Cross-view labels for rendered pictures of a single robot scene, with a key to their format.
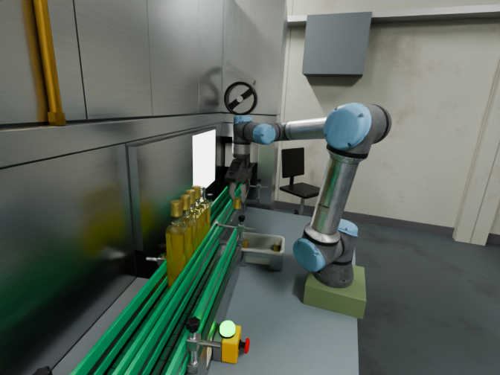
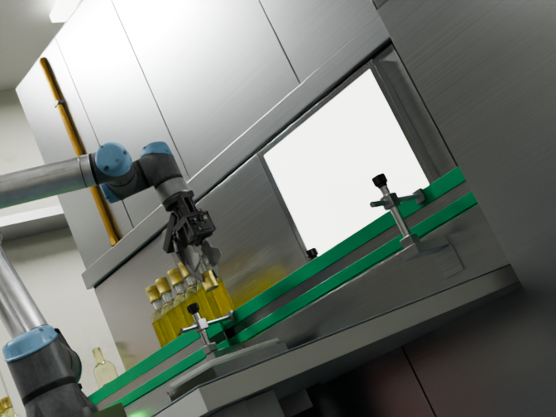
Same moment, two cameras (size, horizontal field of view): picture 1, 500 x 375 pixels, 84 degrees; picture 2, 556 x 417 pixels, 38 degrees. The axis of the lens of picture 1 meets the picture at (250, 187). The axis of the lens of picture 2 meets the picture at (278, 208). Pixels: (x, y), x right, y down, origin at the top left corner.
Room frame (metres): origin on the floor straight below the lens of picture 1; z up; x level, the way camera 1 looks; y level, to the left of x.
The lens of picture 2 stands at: (2.38, -1.44, 0.66)
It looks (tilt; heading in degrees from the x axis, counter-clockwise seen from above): 14 degrees up; 123
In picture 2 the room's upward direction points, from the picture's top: 25 degrees counter-clockwise
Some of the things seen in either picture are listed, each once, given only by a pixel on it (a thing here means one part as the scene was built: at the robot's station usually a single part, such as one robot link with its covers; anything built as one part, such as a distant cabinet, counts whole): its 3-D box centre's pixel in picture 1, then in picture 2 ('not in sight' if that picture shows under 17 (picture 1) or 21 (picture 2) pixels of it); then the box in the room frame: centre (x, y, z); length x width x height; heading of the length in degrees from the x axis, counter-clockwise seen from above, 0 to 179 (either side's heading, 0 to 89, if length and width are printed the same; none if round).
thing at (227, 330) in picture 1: (227, 328); not in sight; (0.65, 0.04, 0.84); 0.05 x 0.05 x 0.03
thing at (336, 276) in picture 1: (334, 264); (57, 410); (0.94, -0.34, 0.88); 0.15 x 0.15 x 0.10
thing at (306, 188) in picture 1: (302, 189); not in sight; (3.33, -0.66, 0.48); 0.62 x 0.61 x 0.96; 70
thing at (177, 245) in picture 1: (178, 253); (174, 343); (0.79, 0.22, 0.99); 0.06 x 0.06 x 0.21; 83
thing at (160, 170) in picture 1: (187, 170); (282, 213); (1.25, 0.29, 1.15); 0.90 x 0.03 x 0.34; 173
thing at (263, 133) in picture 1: (262, 132); (122, 179); (1.09, -0.04, 1.35); 0.11 x 0.11 x 0.08; 42
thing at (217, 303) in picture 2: (202, 224); (221, 312); (1.02, 0.18, 0.99); 0.06 x 0.06 x 0.21; 82
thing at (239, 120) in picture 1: (242, 129); (160, 165); (1.15, 0.04, 1.35); 0.09 x 0.08 x 0.11; 42
